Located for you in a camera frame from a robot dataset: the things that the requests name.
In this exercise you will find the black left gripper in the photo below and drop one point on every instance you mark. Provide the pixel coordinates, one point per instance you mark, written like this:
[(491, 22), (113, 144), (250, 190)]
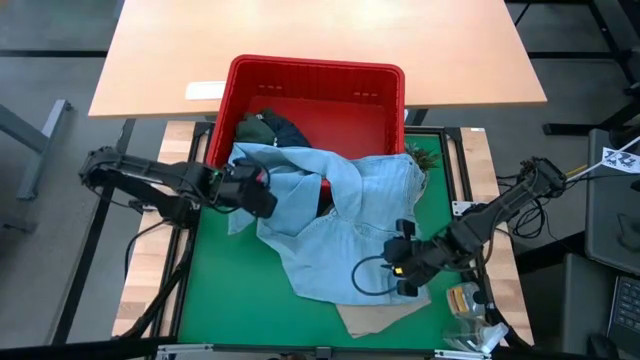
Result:
[(240, 182)]

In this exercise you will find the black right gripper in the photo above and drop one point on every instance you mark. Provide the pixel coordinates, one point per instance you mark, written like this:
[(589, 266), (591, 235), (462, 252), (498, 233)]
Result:
[(420, 257)]

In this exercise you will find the light blue denim shirt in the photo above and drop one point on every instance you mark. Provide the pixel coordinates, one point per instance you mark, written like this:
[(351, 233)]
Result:
[(350, 240)]

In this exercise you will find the beige garment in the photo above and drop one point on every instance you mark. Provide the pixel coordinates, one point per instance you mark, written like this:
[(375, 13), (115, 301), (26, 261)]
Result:
[(380, 320)]

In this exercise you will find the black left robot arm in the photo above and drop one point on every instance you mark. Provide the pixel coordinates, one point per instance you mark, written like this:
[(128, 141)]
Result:
[(150, 175)]

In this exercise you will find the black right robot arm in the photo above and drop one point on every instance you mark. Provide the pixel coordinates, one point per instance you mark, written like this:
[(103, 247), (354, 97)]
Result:
[(500, 207)]

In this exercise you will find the red plastic laundry bin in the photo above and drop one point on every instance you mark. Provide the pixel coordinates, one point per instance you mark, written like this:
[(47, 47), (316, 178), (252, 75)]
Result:
[(340, 120)]

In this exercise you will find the clear bottle orange label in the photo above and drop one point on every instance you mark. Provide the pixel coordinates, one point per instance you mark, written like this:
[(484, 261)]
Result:
[(465, 300)]

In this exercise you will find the dark green garment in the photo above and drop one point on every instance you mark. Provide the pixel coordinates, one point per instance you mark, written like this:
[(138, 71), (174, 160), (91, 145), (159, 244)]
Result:
[(252, 132)]

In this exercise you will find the navy garment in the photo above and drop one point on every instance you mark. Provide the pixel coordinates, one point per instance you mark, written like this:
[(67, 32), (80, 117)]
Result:
[(290, 135)]

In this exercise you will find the clear spray bottle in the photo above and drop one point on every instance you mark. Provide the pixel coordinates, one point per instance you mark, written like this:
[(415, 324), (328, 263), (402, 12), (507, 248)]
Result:
[(475, 335)]

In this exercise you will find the artificial succulent plant pot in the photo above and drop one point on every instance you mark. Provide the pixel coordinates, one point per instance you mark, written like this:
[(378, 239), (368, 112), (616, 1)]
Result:
[(425, 157)]

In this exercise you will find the white desk label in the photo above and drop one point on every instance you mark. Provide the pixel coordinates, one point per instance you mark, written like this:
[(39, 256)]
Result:
[(202, 91)]

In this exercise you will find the black desk foot bar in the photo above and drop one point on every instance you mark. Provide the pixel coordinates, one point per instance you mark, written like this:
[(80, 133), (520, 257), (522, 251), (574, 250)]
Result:
[(575, 129), (90, 250)]

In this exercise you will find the light wooden desk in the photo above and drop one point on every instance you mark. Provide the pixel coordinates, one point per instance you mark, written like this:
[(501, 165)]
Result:
[(200, 40)]

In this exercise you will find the grey cabinet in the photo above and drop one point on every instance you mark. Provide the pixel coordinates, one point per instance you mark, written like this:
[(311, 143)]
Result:
[(610, 225)]

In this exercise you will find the grey metal table leg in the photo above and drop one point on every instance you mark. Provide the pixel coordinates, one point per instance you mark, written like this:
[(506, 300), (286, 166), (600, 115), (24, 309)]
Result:
[(45, 150)]

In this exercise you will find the dark keypad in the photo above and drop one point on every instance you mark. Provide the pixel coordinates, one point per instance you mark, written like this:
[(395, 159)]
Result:
[(627, 310)]

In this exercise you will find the white printed tag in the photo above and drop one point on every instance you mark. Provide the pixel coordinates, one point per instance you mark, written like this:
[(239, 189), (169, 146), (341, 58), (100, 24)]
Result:
[(620, 160)]

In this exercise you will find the black aluminium table frame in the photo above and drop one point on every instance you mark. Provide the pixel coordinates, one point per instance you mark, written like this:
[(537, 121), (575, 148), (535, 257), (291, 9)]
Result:
[(176, 300)]

